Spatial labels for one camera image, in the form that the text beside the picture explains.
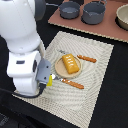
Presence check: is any fork with wooden handle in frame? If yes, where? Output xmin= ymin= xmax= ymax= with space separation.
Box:
xmin=51 ymin=74 xmax=84 ymax=89

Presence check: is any orange bread loaf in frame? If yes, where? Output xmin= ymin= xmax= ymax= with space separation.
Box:
xmin=62 ymin=54 xmax=79 ymax=74

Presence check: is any dark grey frying pan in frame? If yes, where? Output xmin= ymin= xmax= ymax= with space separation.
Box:
xmin=45 ymin=0 xmax=82 ymax=20

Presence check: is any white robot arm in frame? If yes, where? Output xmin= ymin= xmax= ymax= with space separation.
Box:
xmin=0 ymin=0 xmax=51 ymax=98

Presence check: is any round wooden plate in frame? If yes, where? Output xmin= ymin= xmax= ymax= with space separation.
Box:
xmin=55 ymin=57 xmax=82 ymax=79

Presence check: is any knife with wooden handle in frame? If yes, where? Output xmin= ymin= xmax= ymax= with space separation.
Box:
xmin=57 ymin=49 xmax=97 ymax=63

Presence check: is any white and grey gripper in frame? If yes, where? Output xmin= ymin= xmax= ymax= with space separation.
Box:
xmin=36 ymin=59 xmax=51 ymax=84

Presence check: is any beige woven placemat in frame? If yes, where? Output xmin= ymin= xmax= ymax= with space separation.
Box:
xmin=12 ymin=30 xmax=115 ymax=128

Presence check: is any cream white bowl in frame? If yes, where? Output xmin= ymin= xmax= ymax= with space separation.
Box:
xmin=116 ymin=4 xmax=128 ymax=30

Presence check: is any dark grey cooking pot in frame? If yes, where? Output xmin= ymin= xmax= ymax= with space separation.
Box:
xmin=82 ymin=0 xmax=107 ymax=25

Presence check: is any yellow butter box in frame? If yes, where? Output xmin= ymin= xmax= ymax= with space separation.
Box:
xmin=46 ymin=75 xmax=53 ymax=86

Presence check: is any brown serving tray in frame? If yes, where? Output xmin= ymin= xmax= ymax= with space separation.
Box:
xmin=48 ymin=0 xmax=128 ymax=42

